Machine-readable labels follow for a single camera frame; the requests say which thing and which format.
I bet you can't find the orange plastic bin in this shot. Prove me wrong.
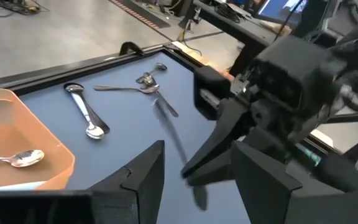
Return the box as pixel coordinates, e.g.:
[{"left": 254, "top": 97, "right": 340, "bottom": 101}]
[{"left": 0, "top": 88, "right": 76, "bottom": 191}]

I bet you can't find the black frame clamp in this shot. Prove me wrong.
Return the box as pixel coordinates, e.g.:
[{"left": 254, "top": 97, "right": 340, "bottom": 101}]
[{"left": 119, "top": 41, "right": 145, "bottom": 57}]

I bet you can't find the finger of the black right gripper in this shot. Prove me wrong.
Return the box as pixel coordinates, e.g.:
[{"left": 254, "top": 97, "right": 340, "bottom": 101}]
[
  {"left": 181, "top": 99, "right": 248, "bottom": 180},
  {"left": 186, "top": 149, "right": 239, "bottom": 187}
]

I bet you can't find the monitor with blue screen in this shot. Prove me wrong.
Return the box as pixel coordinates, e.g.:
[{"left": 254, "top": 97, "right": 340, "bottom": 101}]
[{"left": 257, "top": 0, "right": 310, "bottom": 25}]

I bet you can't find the yellow floor cable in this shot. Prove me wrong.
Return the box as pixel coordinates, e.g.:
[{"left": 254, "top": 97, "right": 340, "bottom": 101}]
[{"left": 175, "top": 18, "right": 203, "bottom": 57}]

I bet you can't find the striped floor cable cover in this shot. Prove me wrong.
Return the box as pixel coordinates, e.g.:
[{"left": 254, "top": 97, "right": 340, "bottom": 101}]
[{"left": 109, "top": 0, "right": 171, "bottom": 29}]

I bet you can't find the light blue handled spoon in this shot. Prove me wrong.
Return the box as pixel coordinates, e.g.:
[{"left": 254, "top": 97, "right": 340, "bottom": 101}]
[
  {"left": 65, "top": 84, "right": 106, "bottom": 140},
  {"left": 0, "top": 149, "right": 45, "bottom": 169}
]

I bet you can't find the blue-grey table mat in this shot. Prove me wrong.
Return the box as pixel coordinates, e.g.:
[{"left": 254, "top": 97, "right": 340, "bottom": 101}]
[{"left": 19, "top": 51, "right": 251, "bottom": 224}]

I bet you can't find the dark grey desk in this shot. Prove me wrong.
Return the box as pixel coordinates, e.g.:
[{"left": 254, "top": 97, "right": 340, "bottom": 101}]
[{"left": 193, "top": 0, "right": 295, "bottom": 77}]

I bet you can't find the coiled black cable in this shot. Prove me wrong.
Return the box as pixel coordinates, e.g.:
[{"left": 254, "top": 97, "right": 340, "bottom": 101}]
[{"left": 213, "top": 2, "right": 245, "bottom": 24}]

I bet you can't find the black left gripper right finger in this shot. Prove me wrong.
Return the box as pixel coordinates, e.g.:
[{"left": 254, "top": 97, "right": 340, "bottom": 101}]
[{"left": 231, "top": 141, "right": 304, "bottom": 224}]

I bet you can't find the floor cable bundle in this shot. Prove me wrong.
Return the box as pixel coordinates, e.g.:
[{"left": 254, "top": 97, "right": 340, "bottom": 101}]
[{"left": 0, "top": 0, "right": 51, "bottom": 18}]

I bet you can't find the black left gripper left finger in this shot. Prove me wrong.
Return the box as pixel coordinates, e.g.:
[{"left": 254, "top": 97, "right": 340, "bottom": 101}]
[{"left": 88, "top": 139, "right": 166, "bottom": 224}]

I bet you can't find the black metal table frame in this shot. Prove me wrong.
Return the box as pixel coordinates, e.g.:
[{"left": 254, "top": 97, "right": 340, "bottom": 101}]
[{"left": 0, "top": 42, "right": 358, "bottom": 194}]

